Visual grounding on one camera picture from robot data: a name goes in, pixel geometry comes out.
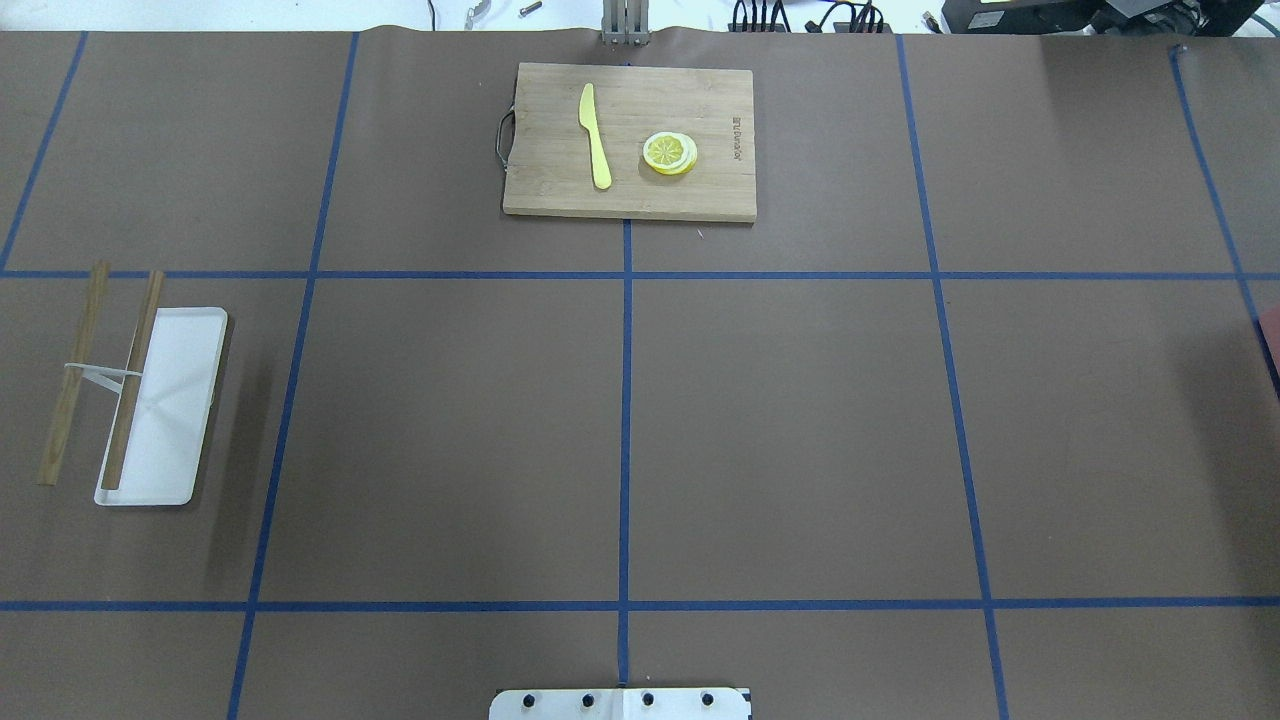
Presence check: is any aluminium frame post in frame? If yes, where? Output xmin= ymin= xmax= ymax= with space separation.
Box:
xmin=602 ymin=0 xmax=652 ymax=46

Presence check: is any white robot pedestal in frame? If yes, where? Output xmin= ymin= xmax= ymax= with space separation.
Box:
xmin=488 ymin=687 xmax=754 ymax=719

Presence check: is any yellow plastic knife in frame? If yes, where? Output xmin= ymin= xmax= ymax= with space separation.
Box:
xmin=577 ymin=82 xmax=613 ymax=191

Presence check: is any wooden rack bar inner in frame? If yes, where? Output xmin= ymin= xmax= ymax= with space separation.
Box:
xmin=101 ymin=270 xmax=165 ymax=491

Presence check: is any wooden rack bar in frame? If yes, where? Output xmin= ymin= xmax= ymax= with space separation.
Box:
xmin=101 ymin=270 xmax=165 ymax=491
xmin=37 ymin=260 xmax=110 ymax=487

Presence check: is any bamboo cutting board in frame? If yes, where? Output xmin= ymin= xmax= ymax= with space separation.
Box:
xmin=502 ymin=61 xmax=758 ymax=224

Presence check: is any yellow lemon slice toy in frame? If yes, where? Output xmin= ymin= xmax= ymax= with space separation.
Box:
xmin=641 ymin=131 xmax=699 ymax=176

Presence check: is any white rectangular tray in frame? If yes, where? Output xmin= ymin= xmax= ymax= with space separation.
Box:
xmin=93 ymin=307 xmax=229 ymax=507

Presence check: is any wooden rack bar outer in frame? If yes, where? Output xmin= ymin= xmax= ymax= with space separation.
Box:
xmin=37 ymin=260 xmax=110 ymax=487

